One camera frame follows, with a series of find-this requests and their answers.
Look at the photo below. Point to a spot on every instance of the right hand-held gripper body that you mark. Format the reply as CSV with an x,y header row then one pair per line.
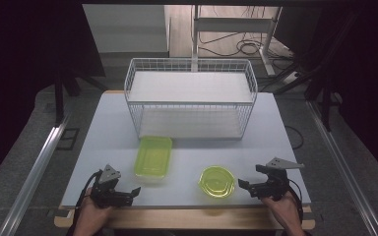
x,y
277,185

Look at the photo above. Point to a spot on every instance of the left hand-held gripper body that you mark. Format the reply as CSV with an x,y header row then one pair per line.
x,y
106,193

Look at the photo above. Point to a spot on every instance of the green round plastic container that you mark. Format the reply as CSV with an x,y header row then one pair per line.
x,y
216,182

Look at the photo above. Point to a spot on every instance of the green rectangular plastic container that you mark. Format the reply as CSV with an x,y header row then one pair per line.
x,y
153,157

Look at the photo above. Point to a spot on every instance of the person's left hand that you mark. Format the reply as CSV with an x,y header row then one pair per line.
x,y
92,216

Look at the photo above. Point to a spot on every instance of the person's right hand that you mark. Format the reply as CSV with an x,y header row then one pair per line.
x,y
285,211

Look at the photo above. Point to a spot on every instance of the black metal stand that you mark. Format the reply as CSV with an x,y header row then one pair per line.
x,y
59,98
325,98

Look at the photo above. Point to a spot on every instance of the white power strip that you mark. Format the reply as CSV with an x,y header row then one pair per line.
x,y
291,77

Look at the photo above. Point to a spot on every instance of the dark curtain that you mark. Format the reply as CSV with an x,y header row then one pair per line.
x,y
370,82
16,65

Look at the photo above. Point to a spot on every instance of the white cabinet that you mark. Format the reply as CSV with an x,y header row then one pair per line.
x,y
128,29

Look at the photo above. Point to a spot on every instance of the aluminium rail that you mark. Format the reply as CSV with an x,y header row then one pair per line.
x,y
341,164
39,164

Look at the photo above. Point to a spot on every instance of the white metal desk frame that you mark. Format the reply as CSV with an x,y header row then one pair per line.
x,y
234,24

